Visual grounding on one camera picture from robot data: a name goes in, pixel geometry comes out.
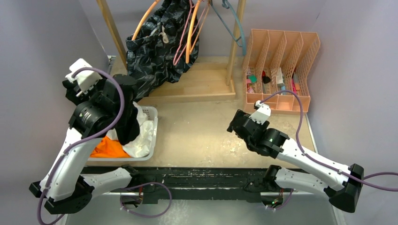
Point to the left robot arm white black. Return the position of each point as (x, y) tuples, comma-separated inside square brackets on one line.
[(109, 107)]

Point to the dark camouflage shorts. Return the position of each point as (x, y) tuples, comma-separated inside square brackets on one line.
[(150, 55)]

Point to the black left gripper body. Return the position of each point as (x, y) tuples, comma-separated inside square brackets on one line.
[(92, 93)]

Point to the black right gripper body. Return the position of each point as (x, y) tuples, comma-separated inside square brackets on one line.
[(264, 126)]

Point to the orange shorts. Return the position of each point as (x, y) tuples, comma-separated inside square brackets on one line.
[(108, 148)]

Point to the pink plastic file organizer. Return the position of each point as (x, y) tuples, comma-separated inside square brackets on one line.
[(281, 61)]

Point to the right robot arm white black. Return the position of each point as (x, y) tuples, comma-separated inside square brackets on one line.
[(334, 181)]

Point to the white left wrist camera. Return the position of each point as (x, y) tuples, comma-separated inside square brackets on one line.
[(84, 80)]

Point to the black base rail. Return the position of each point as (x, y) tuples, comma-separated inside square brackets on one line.
[(245, 184)]

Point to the white shorts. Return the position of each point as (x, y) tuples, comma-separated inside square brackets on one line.
[(143, 136)]

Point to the wooden clothes rack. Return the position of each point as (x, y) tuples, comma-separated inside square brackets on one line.
[(205, 81)]

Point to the pink thin hanger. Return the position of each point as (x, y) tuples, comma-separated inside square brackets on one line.
[(182, 44)]

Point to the white plastic basket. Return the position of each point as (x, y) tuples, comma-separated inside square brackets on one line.
[(152, 124)]

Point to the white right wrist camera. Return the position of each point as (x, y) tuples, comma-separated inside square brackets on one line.
[(262, 113)]

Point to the green small item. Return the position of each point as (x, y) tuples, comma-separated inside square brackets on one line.
[(252, 79)]

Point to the orange hanger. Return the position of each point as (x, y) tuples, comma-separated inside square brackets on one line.
[(195, 26), (143, 19)]

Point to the black shorts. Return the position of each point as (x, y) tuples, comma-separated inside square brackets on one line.
[(127, 127)]

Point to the pink small bottle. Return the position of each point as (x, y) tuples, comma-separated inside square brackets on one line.
[(249, 87)]

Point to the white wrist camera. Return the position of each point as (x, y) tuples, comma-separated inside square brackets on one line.
[(84, 80), (262, 113)]

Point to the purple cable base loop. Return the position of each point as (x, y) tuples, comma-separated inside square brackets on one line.
[(146, 199)]

